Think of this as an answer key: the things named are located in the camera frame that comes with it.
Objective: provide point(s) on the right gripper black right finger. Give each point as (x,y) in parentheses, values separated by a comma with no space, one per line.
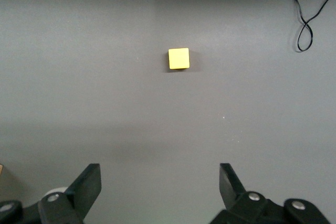
(236,203)

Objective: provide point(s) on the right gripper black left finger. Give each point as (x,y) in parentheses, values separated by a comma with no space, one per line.
(84,192)

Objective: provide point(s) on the yellow cube block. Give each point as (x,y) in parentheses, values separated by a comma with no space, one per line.
(178,58)

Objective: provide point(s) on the tan paper tag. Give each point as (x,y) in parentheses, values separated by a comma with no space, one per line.
(1,170)

